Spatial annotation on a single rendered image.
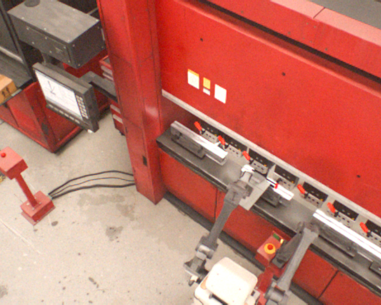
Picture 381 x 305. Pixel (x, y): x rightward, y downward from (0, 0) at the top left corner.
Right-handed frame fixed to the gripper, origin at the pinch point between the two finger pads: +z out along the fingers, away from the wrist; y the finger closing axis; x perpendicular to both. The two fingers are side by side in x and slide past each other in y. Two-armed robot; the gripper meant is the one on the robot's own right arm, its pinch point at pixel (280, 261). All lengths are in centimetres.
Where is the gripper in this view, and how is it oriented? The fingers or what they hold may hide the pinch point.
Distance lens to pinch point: 285.5
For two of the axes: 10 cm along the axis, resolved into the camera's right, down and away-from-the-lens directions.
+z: 1.9, 4.5, 8.7
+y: 6.8, -7.0, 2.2
